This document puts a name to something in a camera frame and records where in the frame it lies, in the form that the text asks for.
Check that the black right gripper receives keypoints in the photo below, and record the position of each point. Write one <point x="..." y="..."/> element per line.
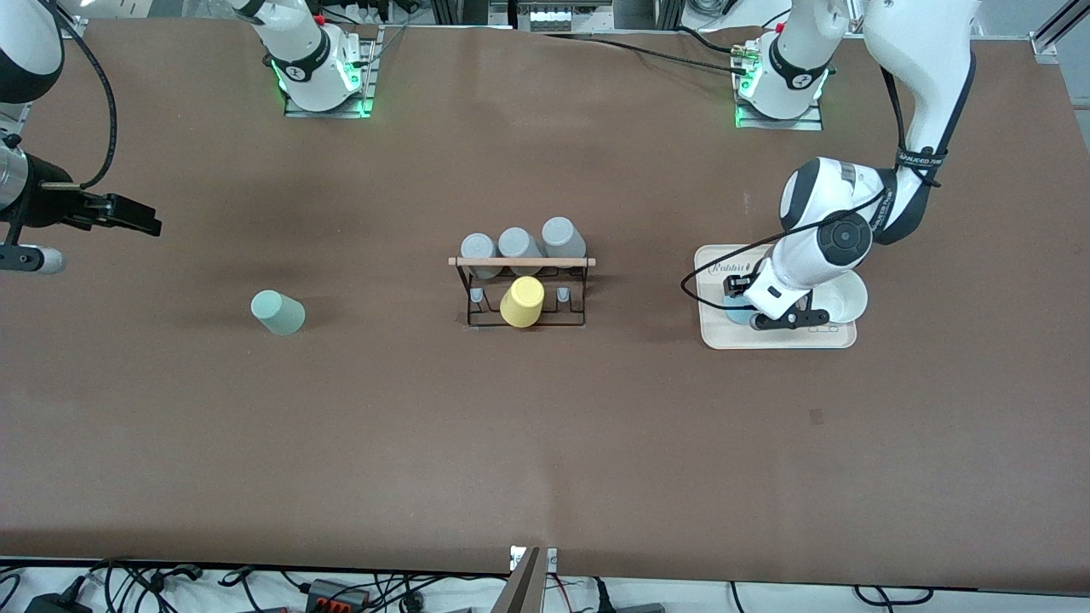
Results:
<point x="44" y="207"/>

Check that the beige tray with Rabbit print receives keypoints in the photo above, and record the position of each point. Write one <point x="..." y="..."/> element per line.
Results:
<point x="724" y="334"/>

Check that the white bowl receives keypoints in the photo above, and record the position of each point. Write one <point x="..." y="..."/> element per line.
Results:
<point x="845" y="298"/>

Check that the pale green cup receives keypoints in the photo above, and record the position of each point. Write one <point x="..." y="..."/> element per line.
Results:
<point x="278" y="313"/>

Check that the grey cup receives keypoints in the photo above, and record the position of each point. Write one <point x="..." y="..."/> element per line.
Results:
<point x="562" y="234"/>
<point x="518" y="243"/>
<point x="479" y="249"/>

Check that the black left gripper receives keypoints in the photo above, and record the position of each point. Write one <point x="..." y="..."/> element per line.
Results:
<point x="737" y="288"/>

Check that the aluminium frame rail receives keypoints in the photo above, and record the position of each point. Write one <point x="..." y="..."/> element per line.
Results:
<point x="1049" y="44"/>

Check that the black orange connector box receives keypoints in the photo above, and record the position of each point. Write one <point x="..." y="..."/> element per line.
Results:
<point x="336" y="594"/>

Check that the silver mounting bracket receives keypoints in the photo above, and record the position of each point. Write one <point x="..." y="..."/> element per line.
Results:
<point x="550" y="558"/>

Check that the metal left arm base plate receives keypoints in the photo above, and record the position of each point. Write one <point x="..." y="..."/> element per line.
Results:
<point x="809" y="124"/>

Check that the grey angled bar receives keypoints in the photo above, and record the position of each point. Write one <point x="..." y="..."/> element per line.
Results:
<point x="521" y="592"/>

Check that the light blue cup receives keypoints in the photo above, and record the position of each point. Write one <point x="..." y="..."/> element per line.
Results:
<point x="739" y="313"/>

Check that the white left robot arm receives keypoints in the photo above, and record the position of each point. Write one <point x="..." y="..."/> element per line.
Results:
<point x="920" y="51"/>

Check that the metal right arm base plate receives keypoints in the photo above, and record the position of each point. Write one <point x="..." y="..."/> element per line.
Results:
<point x="369" y="68"/>

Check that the grey terminal box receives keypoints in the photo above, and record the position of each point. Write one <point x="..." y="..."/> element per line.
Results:
<point x="549" y="17"/>

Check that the black plug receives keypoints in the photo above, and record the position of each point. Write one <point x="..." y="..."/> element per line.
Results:
<point x="630" y="608"/>

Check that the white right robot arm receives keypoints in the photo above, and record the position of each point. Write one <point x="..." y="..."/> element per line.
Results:
<point x="298" y="51"/>

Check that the black power adapter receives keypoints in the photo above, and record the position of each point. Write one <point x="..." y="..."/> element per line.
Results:
<point x="55" y="604"/>

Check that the yellow cup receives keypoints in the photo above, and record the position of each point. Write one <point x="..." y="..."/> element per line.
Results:
<point x="522" y="302"/>

